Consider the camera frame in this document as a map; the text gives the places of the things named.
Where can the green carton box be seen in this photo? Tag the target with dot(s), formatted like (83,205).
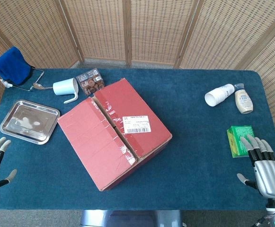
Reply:
(237,139)

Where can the stack of white paper cups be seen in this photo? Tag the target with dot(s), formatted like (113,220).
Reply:
(219,94)

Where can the pale plastic mug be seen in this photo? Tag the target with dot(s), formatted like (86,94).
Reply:
(64,87)

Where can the cream squeeze sauce bottle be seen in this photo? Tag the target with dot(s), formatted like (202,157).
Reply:
(243,100)

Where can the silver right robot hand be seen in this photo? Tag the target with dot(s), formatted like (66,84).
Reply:
(268,177)

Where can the stainless steel tray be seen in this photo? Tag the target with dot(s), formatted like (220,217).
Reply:
(28,121)

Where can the metal spoon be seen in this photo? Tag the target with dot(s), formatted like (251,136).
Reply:
(37,85)

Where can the red cardboard shipping box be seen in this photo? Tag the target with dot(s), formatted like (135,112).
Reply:
(94,142)

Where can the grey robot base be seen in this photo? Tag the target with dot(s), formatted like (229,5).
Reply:
(127,218)

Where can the woven bamboo folding screen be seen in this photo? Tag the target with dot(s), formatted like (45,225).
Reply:
(99,28)

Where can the blue carpet table cover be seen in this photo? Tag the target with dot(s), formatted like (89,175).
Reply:
(194,153)

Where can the blue towel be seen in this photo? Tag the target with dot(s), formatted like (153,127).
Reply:
(11,65)

